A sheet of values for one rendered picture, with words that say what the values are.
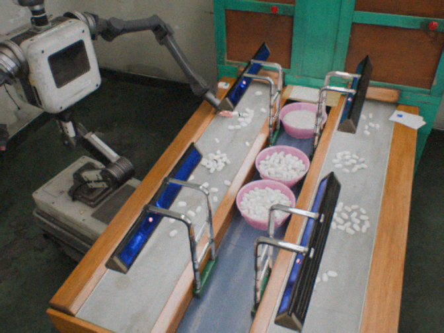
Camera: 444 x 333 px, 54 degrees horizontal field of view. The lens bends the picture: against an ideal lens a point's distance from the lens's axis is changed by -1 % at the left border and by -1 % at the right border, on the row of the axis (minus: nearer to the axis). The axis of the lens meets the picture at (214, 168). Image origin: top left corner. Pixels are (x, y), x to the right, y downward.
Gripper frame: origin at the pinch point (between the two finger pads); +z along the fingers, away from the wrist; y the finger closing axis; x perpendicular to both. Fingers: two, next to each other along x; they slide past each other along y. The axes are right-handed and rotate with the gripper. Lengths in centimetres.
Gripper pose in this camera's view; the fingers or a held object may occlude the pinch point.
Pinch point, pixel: (230, 116)
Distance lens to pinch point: 252.8
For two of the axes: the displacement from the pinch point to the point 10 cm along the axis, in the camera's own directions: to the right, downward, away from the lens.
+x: -5.5, 4.5, 7.1
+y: 3.8, -6.2, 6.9
